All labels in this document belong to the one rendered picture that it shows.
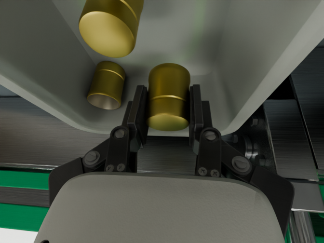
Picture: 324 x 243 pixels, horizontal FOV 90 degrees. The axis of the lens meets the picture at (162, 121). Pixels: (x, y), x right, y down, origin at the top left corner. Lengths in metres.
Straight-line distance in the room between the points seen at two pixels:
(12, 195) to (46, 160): 0.08
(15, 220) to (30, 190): 0.04
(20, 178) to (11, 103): 0.14
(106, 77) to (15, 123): 0.23
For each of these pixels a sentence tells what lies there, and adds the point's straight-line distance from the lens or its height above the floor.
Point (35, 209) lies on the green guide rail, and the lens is 0.33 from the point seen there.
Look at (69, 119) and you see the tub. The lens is 0.18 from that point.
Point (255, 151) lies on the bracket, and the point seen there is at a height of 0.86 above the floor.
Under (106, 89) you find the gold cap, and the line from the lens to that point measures 0.18.
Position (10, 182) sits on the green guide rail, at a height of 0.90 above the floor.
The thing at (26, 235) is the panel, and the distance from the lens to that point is 0.56.
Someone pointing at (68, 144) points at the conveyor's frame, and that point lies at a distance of 0.30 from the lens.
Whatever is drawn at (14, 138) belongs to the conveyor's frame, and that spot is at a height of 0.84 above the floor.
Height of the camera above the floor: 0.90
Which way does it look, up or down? 23 degrees down
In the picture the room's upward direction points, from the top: 176 degrees counter-clockwise
